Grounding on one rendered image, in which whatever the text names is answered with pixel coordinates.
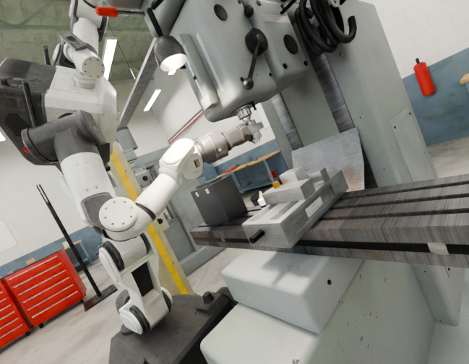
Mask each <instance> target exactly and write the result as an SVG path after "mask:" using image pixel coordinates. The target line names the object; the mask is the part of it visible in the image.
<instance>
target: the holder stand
mask: <svg viewBox="0 0 469 364"><path fill-rule="evenodd" d="M191 195H192V197H193V199H194V201H195V203H196V205H197V207H198V209H199V212H200V214H201V216H202V218H203V220H204V221H205V224H206V225H208V224H216V223H224V222H232V221H233V220H234V219H236V218H237V217H238V216H240V215H242V214H243V213H244V212H245V211H247V208H246V205H245V204H244V200H243V199H242V197H241V195H240V193H239V190H238V188H237V186H236V184H235V182H234V179H233V177H232V175H228V176H226V177H223V176H222V175H221V176H219V177H217V178H214V179H212V180H209V181H206V182H204V183H202V184H200V185H198V186H196V189H195V190H193V191H191Z"/></svg>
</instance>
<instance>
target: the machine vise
mask: <svg viewBox="0 0 469 364"><path fill-rule="evenodd" d="M306 174H307V176H308V178H310V179H311V181H312V183H313V184H314V188H315V189H316V191H315V192H314V193H313V194H312V195H310V196H309V197H308V198H307V199H305V200H301V201H291V202H286V203H280V204H271V205H267V206H266V207H265V208H263V209H262V210H260V211H259V212H258V213H256V214H255V215H254V216H253V217H251V218H249V219H248V220H247V221H246V222H244V223H243V224H242V225H241V226H242V228H243V229H244V232H245V233H246V236H247V238H248V240H249V238H250V237H251V236H252V235H253V234H255V233H256V232H257V231H258V230H259V229H261V230H263V231H264V235H263V236H262V237H261V238H260V239H259V240H258V241H257V242H256V243H254V244H253V243H251V242H250V240H249V242H250V244H251V245H252V246H267V247H278V248H292V247H293V246H294V245H295V244H296V243H297V242H298V241H299V240H300V238H301V237H302V236H303V235H304V234H305V233H306V232H307V231H308V230H309V229H310V228H311V227H312V226H313V225H314V224H315V223H316V222H317V221H318V220H319V219H320V218H321V217H322V215H323V214H324V213H325V212H326V211H327V210H328V209H329V208H330V207H331V206H332V205H333V204H334V203H335V202H336V201H337V200H338V199H339V198H340V197H341V196H342V195H343V194H344V193H345V192H346V191H347V190H348V189H349V187H348V184H347V182H346V179H345V177H344V175H343V172H342V170H336V171H332V172H329V173H328V172H327V171H326V168H320V169H316V170H311V171H309V172H306Z"/></svg>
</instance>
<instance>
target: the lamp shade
mask: <svg viewBox="0 0 469 364"><path fill-rule="evenodd" d="M153 47H154V52H155V59H156V61H157V63H158V65H159V67H160V69H161V70H162V71H164V72H171V71H174V70H177V69H179V68H180V67H182V66H183V65H184V64H185V63H186V61H187V56H186V53H185V51H184V49H183V47H182V45H181V44H180V43H179V42H178V41H177V39H175V38H174V37H173V36H171V35H163V36H161V37H159V38H158V39H157V40H156V41H155V43H154V46H153Z"/></svg>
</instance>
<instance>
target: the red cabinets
mask: <svg viewBox="0 0 469 364"><path fill-rule="evenodd" d="M86 291H87V288H86V287H85V285H84V283H83V281H82V280H81V278H80V276H79V275H78V273H77V271H76V269H75V268H74V265H73V264H72V262H71V260H70V259H69V257H68V255H67V253H66V251H65V250H64V248H61V249H59V250H57V251H55V252H53V253H51V254H49V255H47V256H45V257H43V258H42V259H38V260H37V261H34V262H33V263H31V264H28V265H27V266H24V267H23V268H21V269H18V270H16V271H15V272H12V273H11V274H8V275H6V276H4V277H2V278H0V348H2V347H3V346H4V345H7V344H8V343H10V342H11V341H13V340H14V339H16V338H18V337H19V336H21V335H22V334H24V333H25V335H26V336H29V335H30V333H29V330H30V328H33V327H36V326H38V325H39V327H40V328H43V322H44V321H46V320H48V319H50V318H51V317H52V316H55V315H56V314H57V313H59V312H61V311H63V310H64V309H66V308H68V307H69V306H71V305H73V304H74V303H76V302H77V301H79V300H80V302H81V303H84V300H83V298H84V297H85V296H86Z"/></svg>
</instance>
